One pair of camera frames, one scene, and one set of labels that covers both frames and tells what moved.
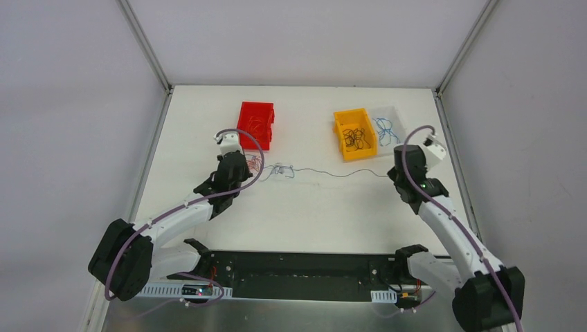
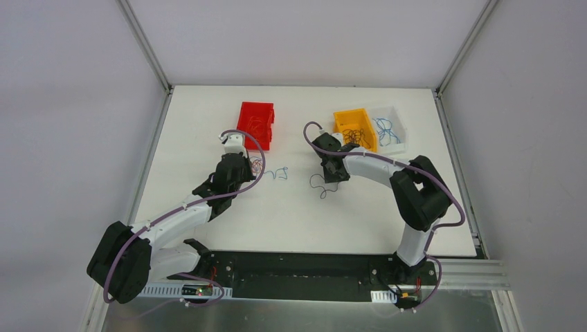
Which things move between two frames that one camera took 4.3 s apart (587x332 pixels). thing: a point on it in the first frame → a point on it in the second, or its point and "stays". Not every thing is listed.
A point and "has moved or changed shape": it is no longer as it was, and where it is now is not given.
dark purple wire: [342, 176] has moved or changed shape
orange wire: [255, 162] stays
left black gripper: [236, 164] stays
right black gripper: [405, 155] → [332, 169]
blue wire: [385, 132] stays
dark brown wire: [356, 137] stays
